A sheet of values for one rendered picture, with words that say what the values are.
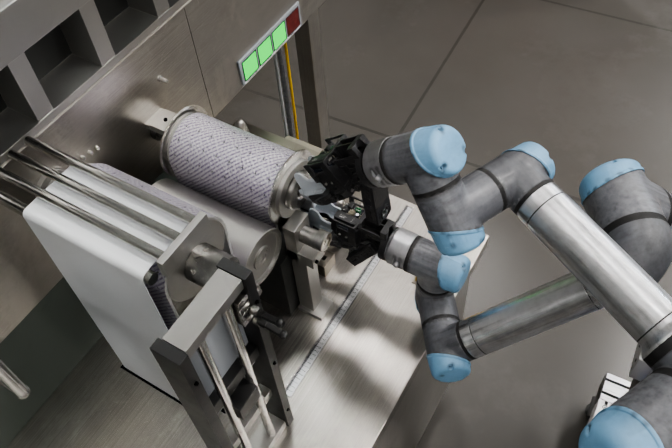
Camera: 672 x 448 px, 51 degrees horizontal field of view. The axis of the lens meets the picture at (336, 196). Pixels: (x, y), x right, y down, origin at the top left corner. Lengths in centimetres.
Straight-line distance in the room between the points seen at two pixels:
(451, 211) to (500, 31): 268
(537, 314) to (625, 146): 199
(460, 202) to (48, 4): 69
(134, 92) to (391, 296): 69
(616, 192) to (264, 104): 224
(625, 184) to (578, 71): 223
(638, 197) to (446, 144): 41
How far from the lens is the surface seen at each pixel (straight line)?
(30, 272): 137
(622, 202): 127
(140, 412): 152
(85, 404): 157
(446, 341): 134
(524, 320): 128
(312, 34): 222
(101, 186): 113
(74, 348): 158
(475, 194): 104
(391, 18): 370
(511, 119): 320
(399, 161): 101
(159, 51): 140
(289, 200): 126
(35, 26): 119
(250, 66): 165
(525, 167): 108
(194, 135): 134
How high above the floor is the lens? 224
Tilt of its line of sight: 51 degrees down
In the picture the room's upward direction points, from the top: 5 degrees counter-clockwise
